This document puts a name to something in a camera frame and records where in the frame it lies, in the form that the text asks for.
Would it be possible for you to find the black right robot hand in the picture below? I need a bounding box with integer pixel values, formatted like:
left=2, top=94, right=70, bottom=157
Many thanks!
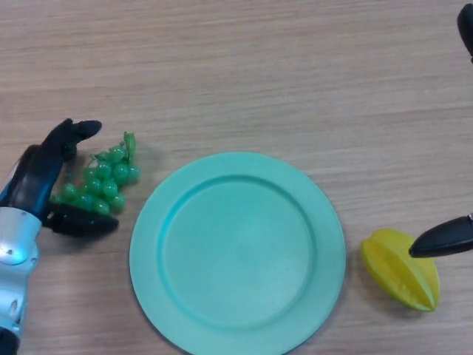
left=408, top=0, right=473, bottom=259

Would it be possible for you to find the teal round plate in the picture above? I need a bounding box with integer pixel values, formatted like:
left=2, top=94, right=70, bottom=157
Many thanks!
left=129, top=152, right=347, bottom=355

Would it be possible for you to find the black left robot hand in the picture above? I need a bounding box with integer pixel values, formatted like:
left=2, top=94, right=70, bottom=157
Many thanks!
left=0, top=118, right=120, bottom=237

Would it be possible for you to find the yellow starfruit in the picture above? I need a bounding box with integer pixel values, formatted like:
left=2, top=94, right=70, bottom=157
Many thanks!
left=361, top=228, right=441, bottom=313

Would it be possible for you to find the green grape bunch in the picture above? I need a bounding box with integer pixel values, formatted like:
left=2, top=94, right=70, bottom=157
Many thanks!
left=50, top=131, right=142, bottom=216

